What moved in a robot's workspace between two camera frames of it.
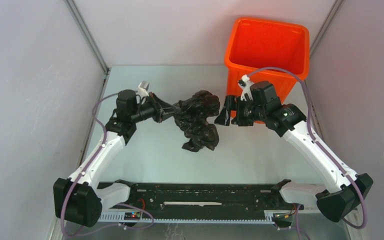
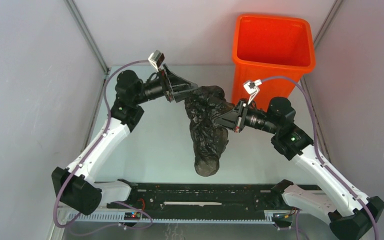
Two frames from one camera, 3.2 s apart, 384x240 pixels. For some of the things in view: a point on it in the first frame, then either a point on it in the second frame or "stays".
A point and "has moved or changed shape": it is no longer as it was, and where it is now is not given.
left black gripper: (159, 114) to (178, 85)
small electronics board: (132, 216) stays
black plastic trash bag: (191, 116) has moved or changed shape
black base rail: (196, 197) stays
